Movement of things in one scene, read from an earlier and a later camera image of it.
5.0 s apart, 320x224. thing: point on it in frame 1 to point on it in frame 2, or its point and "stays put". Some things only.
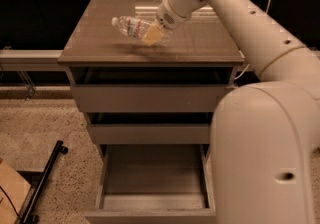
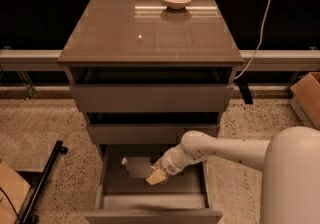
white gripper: [166, 18] to [167, 165]
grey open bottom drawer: [154, 184] stays put
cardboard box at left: [14, 189] stays put
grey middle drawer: [150, 128] stays put
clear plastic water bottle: [136, 28] to [138, 167]
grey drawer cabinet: [150, 107] stays put
